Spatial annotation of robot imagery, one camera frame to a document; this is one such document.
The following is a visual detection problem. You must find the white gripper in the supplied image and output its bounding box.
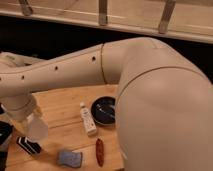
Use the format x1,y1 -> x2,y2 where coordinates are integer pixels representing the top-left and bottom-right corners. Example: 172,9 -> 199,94
21,107 -> 48,142

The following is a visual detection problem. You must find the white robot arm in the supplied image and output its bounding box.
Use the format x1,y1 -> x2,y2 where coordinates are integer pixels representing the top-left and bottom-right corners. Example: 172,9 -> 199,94
0,37 -> 213,171

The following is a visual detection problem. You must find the black white eraser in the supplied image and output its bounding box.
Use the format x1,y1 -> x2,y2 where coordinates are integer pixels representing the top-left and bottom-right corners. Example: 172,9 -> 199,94
16,137 -> 41,155

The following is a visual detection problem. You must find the blue grey ceramic cup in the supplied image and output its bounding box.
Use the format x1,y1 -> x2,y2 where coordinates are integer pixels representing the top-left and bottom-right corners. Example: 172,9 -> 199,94
57,150 -> 83,168

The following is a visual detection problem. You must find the black device at left edge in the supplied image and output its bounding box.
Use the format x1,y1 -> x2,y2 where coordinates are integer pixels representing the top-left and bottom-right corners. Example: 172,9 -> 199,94
0,121 -> 13,171

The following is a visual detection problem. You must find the wooden board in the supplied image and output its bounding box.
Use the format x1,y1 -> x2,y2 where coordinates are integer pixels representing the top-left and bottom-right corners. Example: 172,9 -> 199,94
5,85 -> 123,171

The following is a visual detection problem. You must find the white tube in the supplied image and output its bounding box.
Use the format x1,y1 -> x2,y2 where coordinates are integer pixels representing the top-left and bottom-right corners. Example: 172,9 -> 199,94
80,102 -> 97,136

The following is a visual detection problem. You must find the red oblong object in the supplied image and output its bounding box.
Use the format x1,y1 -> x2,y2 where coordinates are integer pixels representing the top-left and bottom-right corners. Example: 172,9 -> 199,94
96,138 -> 104,167

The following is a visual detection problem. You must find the black round plate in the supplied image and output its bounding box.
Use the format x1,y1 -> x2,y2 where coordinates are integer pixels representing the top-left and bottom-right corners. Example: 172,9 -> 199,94
91,96 -> 115,125

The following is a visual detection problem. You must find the metal railing post left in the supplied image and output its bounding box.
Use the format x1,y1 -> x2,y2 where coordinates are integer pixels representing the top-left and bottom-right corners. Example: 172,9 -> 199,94
18,0 -> 33,16

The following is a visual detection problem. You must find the metal railing post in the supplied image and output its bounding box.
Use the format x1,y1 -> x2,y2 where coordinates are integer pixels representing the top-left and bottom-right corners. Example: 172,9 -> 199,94
18,0 -> 33,16
158,0 -> 176,34
98,0 -> 108,26

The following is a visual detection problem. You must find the metal railing post middle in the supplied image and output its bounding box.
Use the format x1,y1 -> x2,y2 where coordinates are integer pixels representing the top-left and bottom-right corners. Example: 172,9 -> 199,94
98,0 -> 108,26

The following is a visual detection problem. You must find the metal railing post right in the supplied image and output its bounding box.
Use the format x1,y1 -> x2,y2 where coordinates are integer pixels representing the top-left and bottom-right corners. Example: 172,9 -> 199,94
158,0 -> 176,34

